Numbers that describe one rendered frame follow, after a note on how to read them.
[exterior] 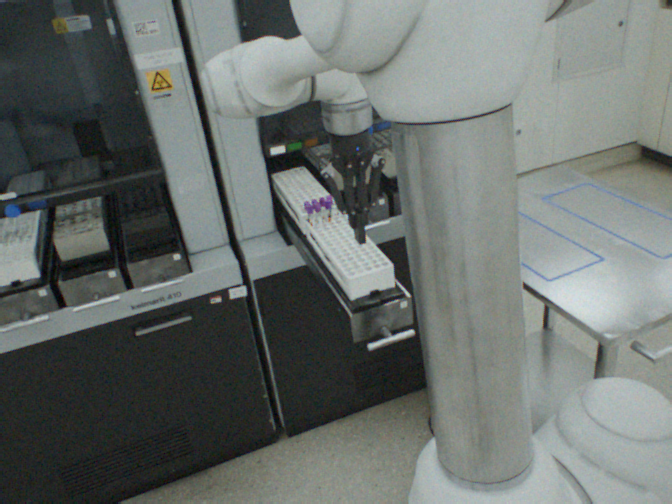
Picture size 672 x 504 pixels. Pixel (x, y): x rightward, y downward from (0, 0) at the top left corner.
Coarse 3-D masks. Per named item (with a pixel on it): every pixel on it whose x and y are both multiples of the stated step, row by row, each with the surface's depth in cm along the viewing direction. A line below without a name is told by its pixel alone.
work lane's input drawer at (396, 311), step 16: (272, 192) 169; (288, 224) 154; (304, 240) 145; (304, 256) 145; (320, 272) 132; (336, 288) 126; (400, 288) 122; (336, 304) 126; (352, 304) 119; (368, 304) 118; (384, 304) 119; (400, 304) 121; (352, 320) 118; (368, 320) 119; (384, 320) 121; (400, 320) 123; (352, 336) 120; (368, 336) 121; (384, 336) 120; (400, 336) 119
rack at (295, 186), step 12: (300, 168) 169; (276, 180) 164; (288, 180) 163; (300, 180) 162; (312, 180) 162; (276, 192) 167; (288, 192) 157; (300, 192) 156; (312, 192) 155; (324, 192) 154; (288, 204) 162; (300, 204) 149; (300, 216) 145
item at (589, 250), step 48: (528, 192) 152; (576, 192) 149; (624, 192) 146; (528, 240) 132; (576, 240) 130; (624, 240) 128; (528, 288) 118; (576, 288) 115; (624, 288) 114; (528, 336) 186; (624, 336) 103; (576, 384) 167; (432, 432) 191
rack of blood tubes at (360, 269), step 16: (336, 224) 138; (320, 240) 133; (336, 240) 133; (352, 240) 132; (368, 240) 130; (336, 256) 126; (352, 256) 125; (368, 256) 125; (384, 256) 124; (336, 272) 131; (352, 272) 120; (368, 272) 119; (384, 272) 120; (352, 288) 119; (368, 288) 120; (384, 288) 122
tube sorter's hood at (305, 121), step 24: (240, 0) 134; (264, 0) 136; (288, 0) 138; (264, 24) 138; (288, 24) 140; (264, 120) 148; (288, 120) 150; (312, 120) 153; (384, 120) 159; (264, 144) 151; (288, 144) 152
